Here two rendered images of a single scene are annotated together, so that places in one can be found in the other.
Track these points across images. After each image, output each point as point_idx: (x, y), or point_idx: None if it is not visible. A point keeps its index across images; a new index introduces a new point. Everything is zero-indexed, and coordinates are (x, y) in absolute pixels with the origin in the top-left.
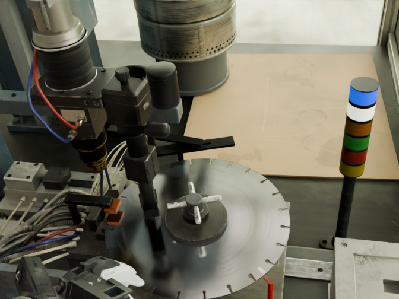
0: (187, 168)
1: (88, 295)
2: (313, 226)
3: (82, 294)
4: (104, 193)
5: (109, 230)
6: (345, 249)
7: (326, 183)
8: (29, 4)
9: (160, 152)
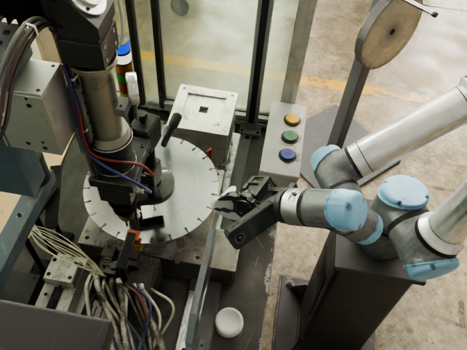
0: (94, 189)
1: (264, 186)
2: None
3: (263, 190)
4: (93, 262)
5: (153, 239)
6: None
7: (76, 144)
8: (126, 113)
9: (55, 218)
